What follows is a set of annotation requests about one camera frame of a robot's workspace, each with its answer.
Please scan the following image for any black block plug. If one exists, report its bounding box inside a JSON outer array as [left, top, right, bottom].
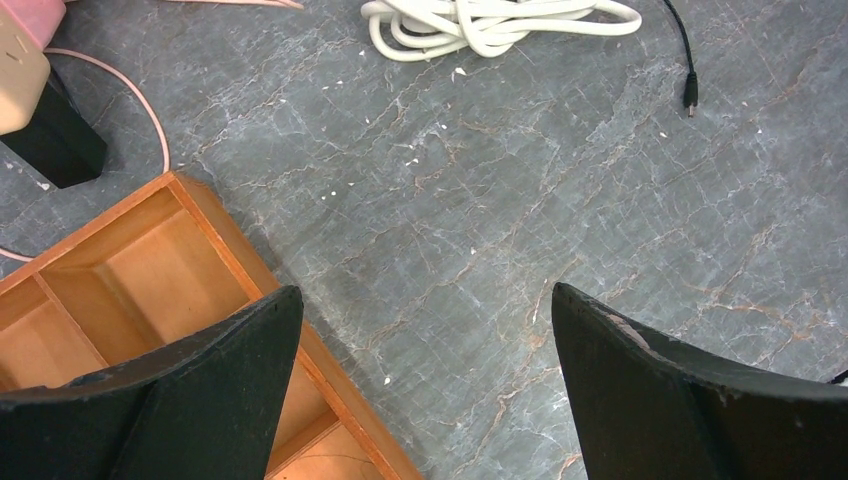
[[1, 69, 107, 189]]

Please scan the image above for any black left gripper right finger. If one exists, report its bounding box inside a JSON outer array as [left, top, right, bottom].
[[551, 283, 847, 479]]

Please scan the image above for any thin black adapter cord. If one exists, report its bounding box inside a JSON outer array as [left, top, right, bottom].
[[662, 0, 700, 119]]

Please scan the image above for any beige cube adapter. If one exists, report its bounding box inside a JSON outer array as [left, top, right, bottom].
[[1, 7, 50, 135]]

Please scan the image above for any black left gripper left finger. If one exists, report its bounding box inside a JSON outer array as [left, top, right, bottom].
[[1, 286, 304, 479]]

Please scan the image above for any pink triangular power strip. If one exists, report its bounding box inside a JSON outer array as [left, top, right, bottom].
[[1, 0, 66, 50]]

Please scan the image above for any orange wooden tray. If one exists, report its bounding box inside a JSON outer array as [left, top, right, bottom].
[[1, 173, 419, 479]]

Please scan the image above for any white coiled cable centre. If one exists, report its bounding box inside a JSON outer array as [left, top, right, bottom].
[[360, 0, 643, 64]]

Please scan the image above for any pink thin cord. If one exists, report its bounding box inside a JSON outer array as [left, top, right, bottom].
[[0, 0, 306, 264]]

